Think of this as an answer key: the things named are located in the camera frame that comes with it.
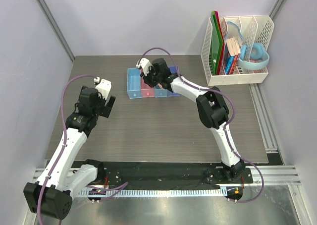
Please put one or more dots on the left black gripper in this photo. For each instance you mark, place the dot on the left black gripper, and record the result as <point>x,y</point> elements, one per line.
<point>105,109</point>

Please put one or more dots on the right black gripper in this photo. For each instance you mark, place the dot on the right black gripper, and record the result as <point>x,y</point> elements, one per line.
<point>146,78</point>

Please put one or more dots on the pink drawer box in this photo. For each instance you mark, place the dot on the pink drawer box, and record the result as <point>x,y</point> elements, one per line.
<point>146,90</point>

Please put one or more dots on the light blue drawer box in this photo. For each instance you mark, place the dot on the light blue drawer box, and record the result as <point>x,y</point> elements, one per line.
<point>134,83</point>

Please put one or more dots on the purple drawer box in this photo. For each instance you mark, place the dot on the purple drawer box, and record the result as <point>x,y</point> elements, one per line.
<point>173,69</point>

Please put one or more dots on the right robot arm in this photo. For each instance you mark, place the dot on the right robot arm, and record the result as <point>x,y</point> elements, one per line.
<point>212,110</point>

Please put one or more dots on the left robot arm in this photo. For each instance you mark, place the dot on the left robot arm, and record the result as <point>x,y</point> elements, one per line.
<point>53,192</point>

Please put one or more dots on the green folder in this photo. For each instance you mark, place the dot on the green folder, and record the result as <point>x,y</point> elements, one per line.
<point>215,45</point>

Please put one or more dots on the books stack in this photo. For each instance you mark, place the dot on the books stack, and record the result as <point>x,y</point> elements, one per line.
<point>231,55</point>

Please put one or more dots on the white file organizer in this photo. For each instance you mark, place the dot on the white file organizer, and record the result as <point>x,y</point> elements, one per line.
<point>255,29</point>

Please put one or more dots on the red folder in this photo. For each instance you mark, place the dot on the red folder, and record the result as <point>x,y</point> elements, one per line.
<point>222,43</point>

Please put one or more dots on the blue headphones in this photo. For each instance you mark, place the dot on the blue headphones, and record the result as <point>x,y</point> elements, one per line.
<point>258,59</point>

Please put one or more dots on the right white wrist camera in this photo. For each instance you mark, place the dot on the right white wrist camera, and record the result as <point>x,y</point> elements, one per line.
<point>145,65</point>

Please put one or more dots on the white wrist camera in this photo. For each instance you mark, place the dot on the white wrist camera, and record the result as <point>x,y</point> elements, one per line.
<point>145,65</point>
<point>103,86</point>

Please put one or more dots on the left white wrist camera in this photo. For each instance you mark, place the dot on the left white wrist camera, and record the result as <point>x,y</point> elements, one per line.
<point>103,86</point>

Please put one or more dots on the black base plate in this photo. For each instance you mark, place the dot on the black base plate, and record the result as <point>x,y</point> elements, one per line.
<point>169,176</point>

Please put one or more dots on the white cable duct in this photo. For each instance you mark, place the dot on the white cable duct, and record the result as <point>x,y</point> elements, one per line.
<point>87,193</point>

